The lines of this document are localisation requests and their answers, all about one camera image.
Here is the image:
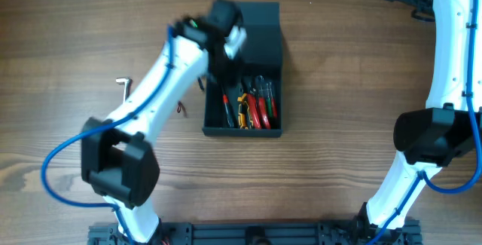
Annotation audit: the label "red and black screwdriver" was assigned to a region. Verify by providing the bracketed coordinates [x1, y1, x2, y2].
[221, 85, 235, 128]

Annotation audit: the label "red handled pliers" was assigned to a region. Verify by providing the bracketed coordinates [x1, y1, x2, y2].
[243, 75, 271, 130]

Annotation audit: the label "orange and black pliers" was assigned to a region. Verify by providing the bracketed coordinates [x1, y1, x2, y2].
[237, 83, 251, 130]

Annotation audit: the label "dark green box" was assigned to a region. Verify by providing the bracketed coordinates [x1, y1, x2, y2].
[203, 0, 283, 138]

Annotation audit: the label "small screwdriver set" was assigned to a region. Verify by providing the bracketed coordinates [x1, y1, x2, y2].
[266, 81, 278, 119]

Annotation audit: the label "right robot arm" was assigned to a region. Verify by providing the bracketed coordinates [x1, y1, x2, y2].
[350, 0, 481, 244]

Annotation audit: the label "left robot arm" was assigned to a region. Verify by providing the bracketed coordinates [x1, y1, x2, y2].
[81, 0, 247, 244]

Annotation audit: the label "black tape measure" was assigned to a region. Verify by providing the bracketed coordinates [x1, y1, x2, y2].
[177, 101, 188, 118]

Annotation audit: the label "silver L-shaped socket wrench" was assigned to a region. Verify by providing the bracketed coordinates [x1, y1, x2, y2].
[115, 77, 133, 103]

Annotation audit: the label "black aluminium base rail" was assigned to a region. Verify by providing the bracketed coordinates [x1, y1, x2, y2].
[87, 220, 423, 245]

